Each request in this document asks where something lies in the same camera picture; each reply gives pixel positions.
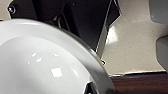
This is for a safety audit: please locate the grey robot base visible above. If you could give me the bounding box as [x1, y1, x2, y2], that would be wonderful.
[8, 0, 123, 66]

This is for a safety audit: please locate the grey trash bin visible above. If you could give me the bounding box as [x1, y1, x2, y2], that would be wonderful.
[156, 33, 168, 72]

